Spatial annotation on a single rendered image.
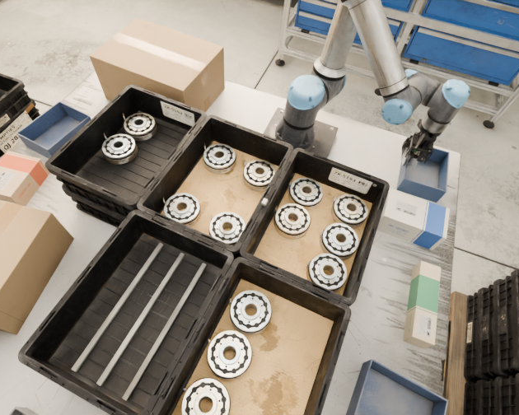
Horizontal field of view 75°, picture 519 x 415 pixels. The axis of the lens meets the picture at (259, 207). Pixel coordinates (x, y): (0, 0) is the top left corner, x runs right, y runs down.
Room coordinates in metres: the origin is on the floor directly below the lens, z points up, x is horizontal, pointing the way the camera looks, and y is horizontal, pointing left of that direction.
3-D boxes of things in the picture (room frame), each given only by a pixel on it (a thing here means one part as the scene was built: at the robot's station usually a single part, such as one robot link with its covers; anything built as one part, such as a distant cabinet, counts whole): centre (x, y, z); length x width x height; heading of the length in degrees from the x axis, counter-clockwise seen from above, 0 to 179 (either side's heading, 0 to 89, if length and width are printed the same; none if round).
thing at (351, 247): (0.46, -0.24, 0.86); 0.10 x 0.10 x 0.01
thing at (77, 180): (0.67, 0.40, 0.92); 0.40 x 0.30 x 0.02; 161
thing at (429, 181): (0.86, -0.59, 0.74); 0.20 x 0.15 x 0.07; 166
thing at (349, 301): (0.48, -0.16, 0.92); 0.40 x 0.30 x 0.02; 161
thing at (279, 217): (0.51, -0.10, 0.86); 0.10 x 0.10 x 0.01
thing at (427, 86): (0.90, -0.42, 1.05); 0.11 x 0.11 x 0.08; 58
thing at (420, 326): (0.35, -0.51, 0.73); 0.24 x 0.06 x 0.06; 165
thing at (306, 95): (0.96, -0.11, 0.91); 0.13 x 0.12 x 0.14; 148
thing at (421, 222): (0.63, -0.51, 0.75); 0.20 x 0.12 x 0.09; 74
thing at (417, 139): (0.85, -0.52, 0.89); 0.09 x 0.08 x 0.12; 166
